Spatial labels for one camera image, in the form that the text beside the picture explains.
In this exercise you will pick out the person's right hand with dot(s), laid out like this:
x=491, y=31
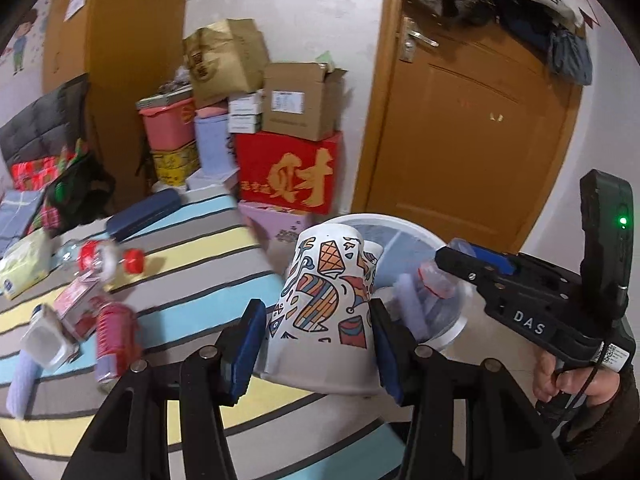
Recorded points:
x=546, y=377

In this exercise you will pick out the wooden door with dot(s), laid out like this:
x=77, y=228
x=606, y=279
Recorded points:
x=475, y=160

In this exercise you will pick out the black bag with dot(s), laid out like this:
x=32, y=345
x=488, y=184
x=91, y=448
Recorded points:
x=80, y=195

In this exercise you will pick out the wooden wardrobe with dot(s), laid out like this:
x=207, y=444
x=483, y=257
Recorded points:
x=135, y=35

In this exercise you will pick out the patterned paper cup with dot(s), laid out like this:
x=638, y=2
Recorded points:
x=320, y=310

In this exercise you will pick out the red gift box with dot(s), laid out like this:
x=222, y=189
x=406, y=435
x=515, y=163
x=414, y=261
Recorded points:
x=285, y=175

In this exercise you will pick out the tall lilac box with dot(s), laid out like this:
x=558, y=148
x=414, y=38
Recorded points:
x=214, y=145

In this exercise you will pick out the pink plastic storage bin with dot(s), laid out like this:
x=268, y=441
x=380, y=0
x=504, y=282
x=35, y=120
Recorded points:
x=167, y=127

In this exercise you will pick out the red green plaid cloth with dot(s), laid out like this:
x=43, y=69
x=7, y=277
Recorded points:
x=35, y=170

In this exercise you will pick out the lilac floral box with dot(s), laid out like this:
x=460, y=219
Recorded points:
x=270, y=225

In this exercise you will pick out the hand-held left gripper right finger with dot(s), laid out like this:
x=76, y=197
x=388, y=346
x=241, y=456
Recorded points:
x=387, y=355

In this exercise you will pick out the lilac fuzzy cloth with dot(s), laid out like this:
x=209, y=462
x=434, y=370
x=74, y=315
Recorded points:
x=25, y=385
x=412, y=305

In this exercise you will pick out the open cardboard box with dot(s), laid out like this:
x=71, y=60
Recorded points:
x=300, y=110

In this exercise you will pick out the striped blanket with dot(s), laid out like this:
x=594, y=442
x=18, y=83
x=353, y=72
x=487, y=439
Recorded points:
x=200, y=270

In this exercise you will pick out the brown paper bag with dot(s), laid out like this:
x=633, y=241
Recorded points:
x=225, y=65

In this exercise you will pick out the flat patterned box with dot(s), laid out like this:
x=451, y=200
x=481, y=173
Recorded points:
x=165, y=96

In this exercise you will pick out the flat white box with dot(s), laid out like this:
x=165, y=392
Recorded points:
x=212, y=179

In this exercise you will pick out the yellow printed box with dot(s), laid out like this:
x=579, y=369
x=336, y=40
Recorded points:
x=175, y=162

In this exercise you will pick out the translucent bin liner bag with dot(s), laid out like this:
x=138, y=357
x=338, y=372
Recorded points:
x=400, y=247

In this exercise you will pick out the pink drink carton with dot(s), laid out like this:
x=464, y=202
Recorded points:
x=75, y=305

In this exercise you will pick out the blue folded cloth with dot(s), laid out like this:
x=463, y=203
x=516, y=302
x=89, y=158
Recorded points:
x=20, y=215

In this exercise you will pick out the clear plastic bottle red cap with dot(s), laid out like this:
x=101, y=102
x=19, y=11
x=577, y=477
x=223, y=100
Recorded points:
x=92, y=257

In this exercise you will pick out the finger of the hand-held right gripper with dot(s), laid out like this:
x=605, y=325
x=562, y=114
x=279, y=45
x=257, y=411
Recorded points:
x=465, y=266
x=490, y=256

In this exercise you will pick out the white trash bin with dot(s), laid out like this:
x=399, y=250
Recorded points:
x=445, y=332

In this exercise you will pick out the clear plastic cup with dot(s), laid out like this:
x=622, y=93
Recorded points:
x=437, y=280

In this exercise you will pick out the white paper tag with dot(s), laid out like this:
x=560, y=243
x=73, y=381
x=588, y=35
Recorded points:
x=75, y=2

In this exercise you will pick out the white plastic yogurt cup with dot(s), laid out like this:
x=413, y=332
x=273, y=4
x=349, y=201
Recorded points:
x=45, y=345

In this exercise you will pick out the dark blue long case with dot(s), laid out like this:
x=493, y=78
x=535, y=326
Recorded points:
x=145, y=212

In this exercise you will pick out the person's right forearm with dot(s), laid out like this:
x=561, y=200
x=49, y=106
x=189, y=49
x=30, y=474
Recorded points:
x=610, y=435

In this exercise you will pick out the cartoon wall sticker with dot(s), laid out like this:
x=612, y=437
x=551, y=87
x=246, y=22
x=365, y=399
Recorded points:
x=22, y=40

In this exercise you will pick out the small white box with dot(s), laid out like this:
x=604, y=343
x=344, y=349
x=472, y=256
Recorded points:
x=245, y=124
x=245, y=103

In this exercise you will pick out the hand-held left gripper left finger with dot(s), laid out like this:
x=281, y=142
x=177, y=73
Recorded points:
x=245, y=350

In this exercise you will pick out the yellow green tissue pack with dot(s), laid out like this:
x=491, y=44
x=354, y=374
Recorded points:
x=22, y=267

